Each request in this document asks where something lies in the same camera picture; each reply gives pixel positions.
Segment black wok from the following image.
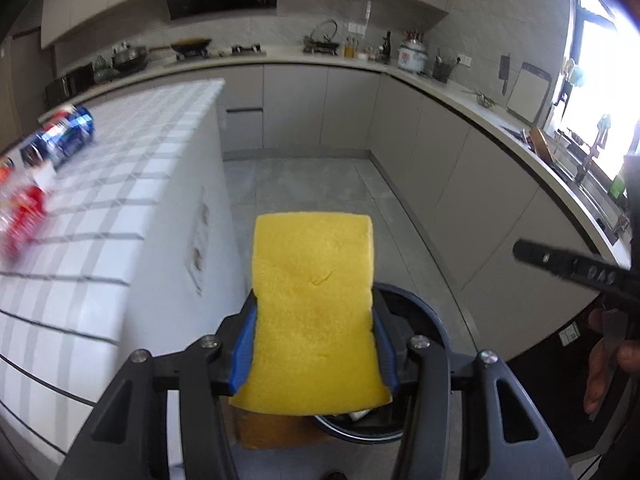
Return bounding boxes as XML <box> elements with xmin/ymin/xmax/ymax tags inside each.
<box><xmin>150</xmin><ymin>37</ymin><xmax>213</xmax><ymax>59</ymax></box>

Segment wooden board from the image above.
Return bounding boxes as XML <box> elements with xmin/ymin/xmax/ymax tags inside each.
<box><xmin>529</xmin><ymin>126</ymin><xmax>556</xmax><ymax>164</ymax></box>

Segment white tiled kitchen island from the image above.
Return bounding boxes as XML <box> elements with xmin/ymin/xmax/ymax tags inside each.
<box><xmin>0</xmin><ymin>79</ymin><xmax>251</xmax><ymax>456</ymax></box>

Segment white socket panel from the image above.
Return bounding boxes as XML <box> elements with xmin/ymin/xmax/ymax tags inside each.
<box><xmin>186</xmin><ymin>187</ymin><xmax>209</xmax><ymax>297</ymax></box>

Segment white cutting board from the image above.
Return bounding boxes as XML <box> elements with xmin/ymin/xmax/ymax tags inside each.
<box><xmin>506</xmin><ymin>62</ymin><xmax>553</xmax><ymax>124</ymax></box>

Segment dark pot with lid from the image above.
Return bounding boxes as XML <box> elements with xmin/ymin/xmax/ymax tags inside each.
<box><xmin>111</xmin><ymin>44</ymin><xmax>150</xmax><ymax>73</ymax></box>

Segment kitchen faucet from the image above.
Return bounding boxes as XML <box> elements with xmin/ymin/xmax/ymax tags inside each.
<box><xmin>575</xmin><ymin>115</ymin><xmax>614</xmax><ymax>184</ymax></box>

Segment dark round trash bin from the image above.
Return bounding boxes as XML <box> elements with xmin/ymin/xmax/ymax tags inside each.
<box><xmin>312</xmin><ymin>282</ymin><xmax>453</xmax><ymax>443</ymax></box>

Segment person's right hand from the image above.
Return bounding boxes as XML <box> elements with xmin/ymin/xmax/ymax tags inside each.
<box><xmin>584</xmin><ymin>307</ymin><xmax>640</xmax><ymax>416</ymax></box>

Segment black utensil holder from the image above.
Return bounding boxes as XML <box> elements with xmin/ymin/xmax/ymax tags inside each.
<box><xmin>432</xmin><ymin>50</ymin><xmax>454</xmax><ymax>84</ymax></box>

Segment kitchen window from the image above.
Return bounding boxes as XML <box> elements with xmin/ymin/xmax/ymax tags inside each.
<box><xmin>565</xmin><ymin>0</ymin><xmax>640</xmax><ymax>186</ymax></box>

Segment teal kettle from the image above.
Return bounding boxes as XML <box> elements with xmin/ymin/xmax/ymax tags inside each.
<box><xmin>92</xmin><ymin>55</ymin><xmax>119</xmax><ymax>84</ymax></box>

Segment yellow sponge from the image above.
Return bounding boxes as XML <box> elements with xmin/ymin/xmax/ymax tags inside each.
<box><xmin>229</xmin><ymin>212</ymin><xmax>393</xmax><ymax>418</ymax></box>

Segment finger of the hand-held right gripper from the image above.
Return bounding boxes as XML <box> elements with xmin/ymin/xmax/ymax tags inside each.
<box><xmin>513</xmin><ymin>239</ymin><xmax>632</xmax><ymax>292</ymax></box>

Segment red snack packet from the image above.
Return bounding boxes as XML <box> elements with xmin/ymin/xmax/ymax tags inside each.
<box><xmin>0</xmin><ymin>157</ymin><xmax>50</xmax><ymax>261</ymax></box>

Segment blue drink can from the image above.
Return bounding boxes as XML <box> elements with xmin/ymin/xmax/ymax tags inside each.
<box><xmin>20</xmin><ymin>127</ymin><xmax>76</xmax><ymax>170</ymax></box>
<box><xmin>42</xmin><ymin>105</ymin><xmax>96</xmax><ymax>150</ymax></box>

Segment grey lower cabinets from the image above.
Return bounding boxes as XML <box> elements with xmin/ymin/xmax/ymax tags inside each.
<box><xmin>222</xmin><ymin>62</ymin><xmax>616</xmax><ymax>361</ymax></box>

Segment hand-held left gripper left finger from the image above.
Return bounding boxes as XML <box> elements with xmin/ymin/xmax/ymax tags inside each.
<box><xmin>55</xmin><ymin>292</ymin><xmax>258</xmax><ymax>480</ymax></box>

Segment black countertop appliance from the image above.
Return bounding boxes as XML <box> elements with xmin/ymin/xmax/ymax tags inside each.
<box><xmin>45</xmin><ymin>65</ymin><xmax>96</xmax><ymax>107</ymax></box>

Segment brown cardboard box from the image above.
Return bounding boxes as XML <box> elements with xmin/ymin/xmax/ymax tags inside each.
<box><xmin>235</xmin><ymin>405</ymin><xmax>336</xmax><ymax>451</ymax></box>

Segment pan rack with glass lid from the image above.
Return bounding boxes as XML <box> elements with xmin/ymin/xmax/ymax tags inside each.
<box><xmin>302</xmin><ymin>19</ymin><xmax>342</xmax><ymax>55</ymax></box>

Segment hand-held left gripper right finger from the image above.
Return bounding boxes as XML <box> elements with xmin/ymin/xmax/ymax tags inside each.
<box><xmin>370</xmin><ymin>287</ymin><xmax>576</xmax><ymax>480</ymax></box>

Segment white rice cooker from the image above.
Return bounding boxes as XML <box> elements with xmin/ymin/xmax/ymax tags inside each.
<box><xmin>398</xmin><ymin>37</ymin><xmax>430</xmax><ymax>74</ymax></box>

